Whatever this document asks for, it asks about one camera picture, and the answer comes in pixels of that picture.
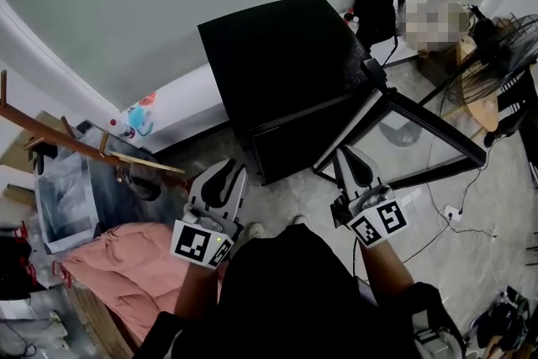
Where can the pile of dark shoes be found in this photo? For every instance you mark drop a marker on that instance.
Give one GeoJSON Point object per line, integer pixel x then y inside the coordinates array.
{"type": "Point", "coordinates": [502, 319]}

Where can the person's right forearm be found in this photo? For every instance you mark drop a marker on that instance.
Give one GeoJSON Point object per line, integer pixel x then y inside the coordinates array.
{"type": "Point", "coordinates": [384, 271]}

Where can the person's right shoe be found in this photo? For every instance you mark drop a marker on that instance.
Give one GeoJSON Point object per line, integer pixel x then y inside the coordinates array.
{"type": "Point", "coordinates": [297, 219]}

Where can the blue plastic bag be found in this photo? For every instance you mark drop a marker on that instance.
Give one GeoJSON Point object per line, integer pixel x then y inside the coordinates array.
{"type": "Point", "coordinates": [138, 117]}

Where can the black mini fridge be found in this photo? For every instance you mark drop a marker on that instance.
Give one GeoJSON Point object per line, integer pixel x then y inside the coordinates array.
{"type": "Point", "coordinates": [277, 63]}

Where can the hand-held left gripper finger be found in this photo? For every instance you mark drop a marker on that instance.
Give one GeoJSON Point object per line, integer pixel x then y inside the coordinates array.
{"type": "Point", "coordinates": [237, 193]}
{"type": "Point", "coordinates": [197, 189]}

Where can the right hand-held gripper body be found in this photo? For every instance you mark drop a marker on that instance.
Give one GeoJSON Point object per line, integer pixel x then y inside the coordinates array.
{"type": "Point", "coordinates": [378, 223]}

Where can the pink quilt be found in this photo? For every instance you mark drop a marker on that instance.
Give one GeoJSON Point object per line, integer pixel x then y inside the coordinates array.
{"type": "Point", "coordinates": [134, 269]}

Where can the small bottle with red cap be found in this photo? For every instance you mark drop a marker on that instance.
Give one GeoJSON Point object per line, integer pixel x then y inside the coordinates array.
{"type": "Point", "coordinates": [124, 130]}

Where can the person's black clothing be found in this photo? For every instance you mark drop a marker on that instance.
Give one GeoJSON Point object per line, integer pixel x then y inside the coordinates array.
{"type": "Point", "coordinates": [294, 298]}

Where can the round wooden board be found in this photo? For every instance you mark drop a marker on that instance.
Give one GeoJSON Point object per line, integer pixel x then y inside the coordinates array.
{"type": "Point", "coordinates": [483, 109]}

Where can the person's left shoe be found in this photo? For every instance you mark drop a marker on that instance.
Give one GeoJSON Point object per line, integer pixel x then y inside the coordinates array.
{"type": "Point", "coordinates": [255, 230]}

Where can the black bag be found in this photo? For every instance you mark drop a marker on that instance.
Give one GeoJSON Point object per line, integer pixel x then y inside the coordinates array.
{"type": "Point", "coordinates": [376, 10]}

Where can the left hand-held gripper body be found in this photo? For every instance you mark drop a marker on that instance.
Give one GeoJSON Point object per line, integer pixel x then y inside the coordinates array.
{"type": "Point", "coordinates": [202, 241]}

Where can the person's shoe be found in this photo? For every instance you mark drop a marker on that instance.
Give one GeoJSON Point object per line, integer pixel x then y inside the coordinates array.
{"type": "Point", "coordinates": [297, 219]}
{"type": "Point", "coordinates": [255, 230]}

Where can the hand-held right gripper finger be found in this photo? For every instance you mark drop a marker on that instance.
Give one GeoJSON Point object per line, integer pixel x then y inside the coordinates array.
{"type": "Point", "coordinates": [372, 170]}
{"type": "Point", "coordinates": [344, 176]}

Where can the brown wooden coat rack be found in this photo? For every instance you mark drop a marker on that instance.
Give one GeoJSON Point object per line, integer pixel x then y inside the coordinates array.
{"type": "Point", "coordinates": [67, 140]}

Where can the black chair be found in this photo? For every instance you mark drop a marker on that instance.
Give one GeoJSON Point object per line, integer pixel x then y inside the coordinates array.
{"type": "Point", "coordinates": [525, 126]}

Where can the grey waist pouch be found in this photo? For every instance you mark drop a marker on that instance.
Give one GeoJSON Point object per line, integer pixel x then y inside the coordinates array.
{"type": "Point", "coordinates": [437, 334]}

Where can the person's left forearm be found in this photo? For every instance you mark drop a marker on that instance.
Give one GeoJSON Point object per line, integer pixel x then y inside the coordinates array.
{"type": "Point", "coordinates": [199, 290]}

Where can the red clamp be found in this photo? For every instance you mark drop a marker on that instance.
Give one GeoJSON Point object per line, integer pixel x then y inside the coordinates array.
{"type": "Point", "coordinates": [23, 241]}

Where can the white power strip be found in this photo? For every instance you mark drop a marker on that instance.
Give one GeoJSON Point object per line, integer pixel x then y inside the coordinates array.
{"type": "Point", "coordinates": [449, 212]}

